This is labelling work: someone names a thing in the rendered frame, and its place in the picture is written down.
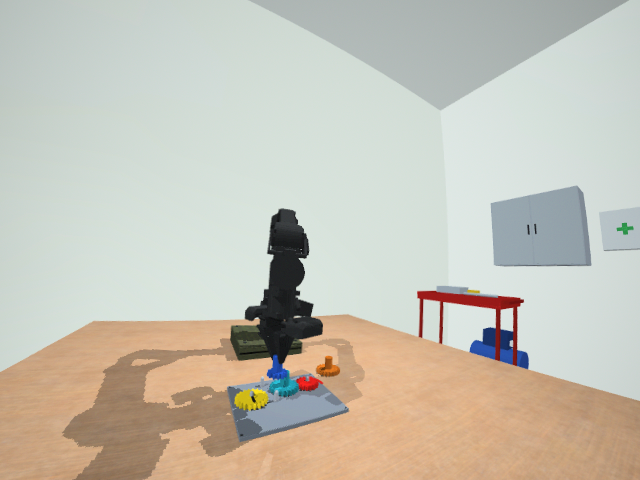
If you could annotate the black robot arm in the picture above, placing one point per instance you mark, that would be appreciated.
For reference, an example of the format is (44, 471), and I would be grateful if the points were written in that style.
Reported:
(286, 271)

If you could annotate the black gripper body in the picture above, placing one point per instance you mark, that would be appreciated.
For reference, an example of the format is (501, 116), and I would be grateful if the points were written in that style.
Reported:
(280, 306)

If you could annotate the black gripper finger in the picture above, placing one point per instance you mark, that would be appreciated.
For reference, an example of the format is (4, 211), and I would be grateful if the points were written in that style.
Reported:
(282, 343)
(267, 334)

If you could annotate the orange gear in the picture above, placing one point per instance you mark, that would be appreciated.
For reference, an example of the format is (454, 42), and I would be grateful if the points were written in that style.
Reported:
(328, 369)

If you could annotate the yellow gear with black stripe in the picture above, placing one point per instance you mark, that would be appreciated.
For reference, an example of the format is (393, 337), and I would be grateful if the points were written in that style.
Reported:
(243, 400)

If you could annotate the cyan gear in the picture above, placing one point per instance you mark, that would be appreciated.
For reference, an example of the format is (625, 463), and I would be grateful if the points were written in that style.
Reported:
(285, 387)

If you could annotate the red gear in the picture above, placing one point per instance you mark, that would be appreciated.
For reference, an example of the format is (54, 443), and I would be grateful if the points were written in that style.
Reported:
(310, 385)

